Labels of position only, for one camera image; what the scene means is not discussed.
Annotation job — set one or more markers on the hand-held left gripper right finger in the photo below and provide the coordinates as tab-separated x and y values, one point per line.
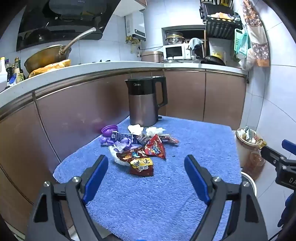
196	178

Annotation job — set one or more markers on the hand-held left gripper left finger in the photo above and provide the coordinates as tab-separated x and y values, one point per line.
97	176

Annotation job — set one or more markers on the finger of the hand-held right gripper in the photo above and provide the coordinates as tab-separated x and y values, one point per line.
274	154
290	146

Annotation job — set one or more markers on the white plastic bag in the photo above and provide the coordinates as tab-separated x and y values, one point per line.
113	153
247	60

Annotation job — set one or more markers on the white rimmed waste bin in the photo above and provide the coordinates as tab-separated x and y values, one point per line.
248	179

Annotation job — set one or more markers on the person's right hand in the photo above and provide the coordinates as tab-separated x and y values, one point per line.
289	208

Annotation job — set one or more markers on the amber cooking oil bottle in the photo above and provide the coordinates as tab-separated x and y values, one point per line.
255	160

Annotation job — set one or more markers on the beige waste bin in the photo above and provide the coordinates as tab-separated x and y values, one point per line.
244	153

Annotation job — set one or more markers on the green white carton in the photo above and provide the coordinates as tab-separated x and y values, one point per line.
248	133

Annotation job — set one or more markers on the brown red snack packet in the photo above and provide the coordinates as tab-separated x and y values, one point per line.
129	155

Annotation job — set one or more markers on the blue fluffy towel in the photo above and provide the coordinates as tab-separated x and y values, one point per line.
161	199

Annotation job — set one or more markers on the crumpled purple wrapper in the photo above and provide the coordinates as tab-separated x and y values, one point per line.
121	143

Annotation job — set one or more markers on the red yellow snack packet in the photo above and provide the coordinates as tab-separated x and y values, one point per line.
142	166

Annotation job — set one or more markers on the dark blue packet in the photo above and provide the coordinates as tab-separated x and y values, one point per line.
122	136

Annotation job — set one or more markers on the clear red wrapper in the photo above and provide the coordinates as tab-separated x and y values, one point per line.
170	139

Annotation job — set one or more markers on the purple round lid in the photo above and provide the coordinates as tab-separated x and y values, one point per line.
109	129

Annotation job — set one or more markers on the red triangular snack packet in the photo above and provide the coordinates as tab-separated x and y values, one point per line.
156	149

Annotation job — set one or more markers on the crumpled white tissue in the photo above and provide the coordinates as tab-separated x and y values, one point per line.
135	129
154	131

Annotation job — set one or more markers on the brown kitchen cabinet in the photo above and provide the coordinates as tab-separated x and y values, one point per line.
69	104

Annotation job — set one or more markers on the steel electric kettle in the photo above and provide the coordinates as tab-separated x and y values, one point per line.
143	104

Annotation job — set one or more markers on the hanging white plastic bag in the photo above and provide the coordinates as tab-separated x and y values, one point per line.
247	60

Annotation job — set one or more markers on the black frying pan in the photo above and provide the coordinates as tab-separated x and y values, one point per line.
214	60

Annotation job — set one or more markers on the teal cutting board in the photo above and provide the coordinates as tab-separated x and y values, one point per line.
241	45

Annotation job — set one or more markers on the yellow snack bag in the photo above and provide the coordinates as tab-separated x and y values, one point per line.
52	67

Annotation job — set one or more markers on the floral apron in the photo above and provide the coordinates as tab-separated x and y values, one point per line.
256	30

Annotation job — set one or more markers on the white microwave oven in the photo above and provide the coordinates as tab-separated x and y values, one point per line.
175	52

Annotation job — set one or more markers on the copper rice cooker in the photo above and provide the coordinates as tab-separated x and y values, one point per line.
152	56

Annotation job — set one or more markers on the dark sauce bottle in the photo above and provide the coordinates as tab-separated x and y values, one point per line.
19	71

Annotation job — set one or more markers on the black dish rack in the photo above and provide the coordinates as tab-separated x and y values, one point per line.
219	25

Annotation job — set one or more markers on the pot with gold lid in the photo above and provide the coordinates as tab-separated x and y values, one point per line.
175	38

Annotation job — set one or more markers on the white water heater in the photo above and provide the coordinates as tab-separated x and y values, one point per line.
136	24

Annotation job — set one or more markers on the black range hood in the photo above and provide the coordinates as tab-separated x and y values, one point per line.
67	20

